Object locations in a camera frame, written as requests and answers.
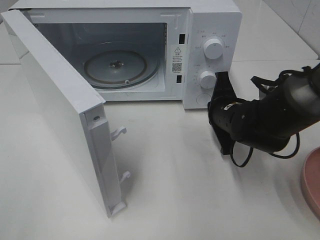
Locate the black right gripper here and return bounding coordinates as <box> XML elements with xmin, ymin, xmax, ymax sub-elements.
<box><xmin>209</xmin><ymin>71</ymin><xmax>255</xmax><ymax>156</ymax></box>

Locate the lower white microwave knob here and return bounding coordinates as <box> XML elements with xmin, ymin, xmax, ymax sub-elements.
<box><xmin>198</xmin><ymin>70</ymin><xmax>217</xmax><ymax>89</ymax></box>

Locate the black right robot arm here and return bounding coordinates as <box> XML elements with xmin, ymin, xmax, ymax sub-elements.
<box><xmin>207</xmin><ymin>65</ymin><xmax>320</xmax><ymax>155</ymax></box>

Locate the round white door button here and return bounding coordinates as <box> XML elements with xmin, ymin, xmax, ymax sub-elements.
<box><xmin>196</xmin><ymin>93</ymin><xmax>212</xmax><ymax>108</ymax></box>

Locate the upper white microwave knob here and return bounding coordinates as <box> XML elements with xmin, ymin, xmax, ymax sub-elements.
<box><xmin>203</xmin><ymin>37</ymin><xmax>224</xmax><ymax>60</ymax></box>

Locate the white microwave oven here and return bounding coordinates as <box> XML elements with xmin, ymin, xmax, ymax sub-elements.
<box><xmin>5</xmin><ymin>0</ymin><xmax>242</xmax><ymax>109</ymax></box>

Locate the white microwave knob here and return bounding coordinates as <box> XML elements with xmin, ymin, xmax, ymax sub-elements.
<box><xmin>198</xmin><ymin>70</ymin><xmax>217</xmax><ymax>89</ymax></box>
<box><xmin>203</xmin><ymin>37</ymin><xmax>224</xmax><ymax>60</ymax></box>

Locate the white microwave door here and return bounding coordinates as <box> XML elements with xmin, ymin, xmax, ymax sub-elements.
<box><xmin>2</xmin><ymin>10</ymin><xmax>131</xmax><ymax>217</ymax></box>

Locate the white warning sticker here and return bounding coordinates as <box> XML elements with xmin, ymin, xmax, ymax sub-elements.
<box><xmin>170</xmin><ymin>44</ymin><xmax>186</xmax><ymax>74</ymax></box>

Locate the pink round plate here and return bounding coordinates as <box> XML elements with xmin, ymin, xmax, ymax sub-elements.
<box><xmin>300</xmin><ymin>147</ymin><xmax>320</xmax><ymax>220</ymax></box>

